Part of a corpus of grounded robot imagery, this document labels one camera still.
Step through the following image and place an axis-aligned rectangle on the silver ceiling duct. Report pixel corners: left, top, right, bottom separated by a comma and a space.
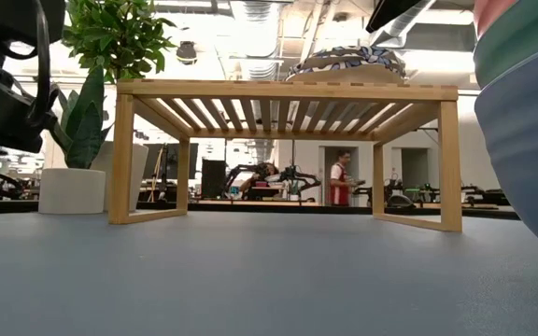
375, 0, 438, 49

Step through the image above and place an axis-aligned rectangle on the blue ribbed bowl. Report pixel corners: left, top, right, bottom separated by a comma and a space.
474, 41, 538, 261

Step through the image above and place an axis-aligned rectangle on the slatted bamboo shelf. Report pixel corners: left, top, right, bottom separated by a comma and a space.
107, 77, 463, 233

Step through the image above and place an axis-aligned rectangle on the pink ribbed bowl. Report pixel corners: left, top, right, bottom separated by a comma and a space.
473, 0, 520, 39

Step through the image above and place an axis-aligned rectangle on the short white round pot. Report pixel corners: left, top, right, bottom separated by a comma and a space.
37, 167, 107, 216

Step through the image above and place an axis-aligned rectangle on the green ribbed bowl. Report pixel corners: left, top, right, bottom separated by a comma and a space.
473, 0, 538, 90

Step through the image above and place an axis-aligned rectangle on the person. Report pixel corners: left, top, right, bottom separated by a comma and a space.
239, 161, 280, 198
328, 148, 360, 207

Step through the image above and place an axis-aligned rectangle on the black monitor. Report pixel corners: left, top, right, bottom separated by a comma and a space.
201, 159, 228, 200

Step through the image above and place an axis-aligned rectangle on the leafy green plant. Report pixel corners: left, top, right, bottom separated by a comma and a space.
61, 0, 177, 83

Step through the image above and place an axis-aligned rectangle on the wooden background table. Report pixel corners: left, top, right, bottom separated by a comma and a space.
193, 199, 321, 208

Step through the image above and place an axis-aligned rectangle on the tall white pot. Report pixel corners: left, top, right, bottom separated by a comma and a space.
90, 140, 150, 213

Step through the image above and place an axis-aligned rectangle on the dark round ceiling fixture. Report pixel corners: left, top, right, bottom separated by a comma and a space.
176, 40, 199, 65

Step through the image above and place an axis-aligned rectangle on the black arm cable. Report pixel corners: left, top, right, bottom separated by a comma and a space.
2, 0, 60, 127

